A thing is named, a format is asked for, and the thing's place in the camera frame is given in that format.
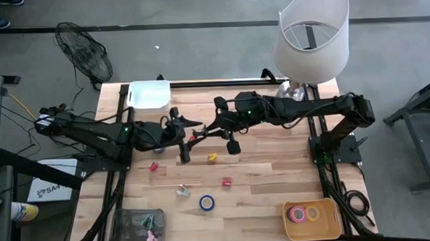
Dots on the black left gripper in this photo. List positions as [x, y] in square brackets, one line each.
[172, 135]

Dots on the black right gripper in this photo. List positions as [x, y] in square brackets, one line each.
[233, 121]

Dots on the red mini stapler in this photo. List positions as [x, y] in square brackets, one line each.
[154, 167]
[192, 138]

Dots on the yellow mini stapler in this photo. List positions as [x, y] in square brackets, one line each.
[212, 157]

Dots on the small purple stapler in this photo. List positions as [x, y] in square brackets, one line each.
[159, 151]

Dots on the red staple remover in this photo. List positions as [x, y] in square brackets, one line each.
[226, 182]

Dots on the grey staple remover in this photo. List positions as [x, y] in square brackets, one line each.
[183, 192]

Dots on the dark blue tape roll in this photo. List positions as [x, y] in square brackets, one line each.
[200, 203]

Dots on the teal staple remover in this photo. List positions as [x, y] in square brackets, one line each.
[146, 221]

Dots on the pink tape roll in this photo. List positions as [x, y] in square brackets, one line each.
[290, 215]

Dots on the pink staple remover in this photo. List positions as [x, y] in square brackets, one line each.
[152, 238]

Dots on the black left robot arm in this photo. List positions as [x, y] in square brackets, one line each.
[92, 133]

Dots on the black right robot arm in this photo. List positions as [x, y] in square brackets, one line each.
[309, 107]

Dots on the white plastic bin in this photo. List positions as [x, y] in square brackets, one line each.
[148, 96]

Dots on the clear plastic container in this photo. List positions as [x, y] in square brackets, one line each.
[125, 229]

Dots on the table lamp white shade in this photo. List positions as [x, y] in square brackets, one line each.
[314, 58]

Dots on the black floor fan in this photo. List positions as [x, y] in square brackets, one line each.
[85, 53]

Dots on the white printed box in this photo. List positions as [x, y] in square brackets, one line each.
[51, 189]

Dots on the yellow plastic basket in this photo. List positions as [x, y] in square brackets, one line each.
[329, 231]

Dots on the black metal beam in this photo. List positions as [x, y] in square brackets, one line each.
[39, 168]

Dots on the yellow white spray bottle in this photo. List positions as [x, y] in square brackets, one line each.
[26, 212]

